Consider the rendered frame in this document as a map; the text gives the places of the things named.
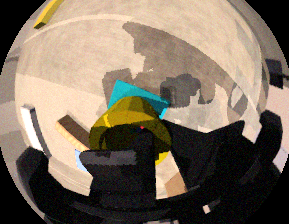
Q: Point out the orange long bar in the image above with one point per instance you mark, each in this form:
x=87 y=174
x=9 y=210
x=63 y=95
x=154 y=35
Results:
x=73 y=132

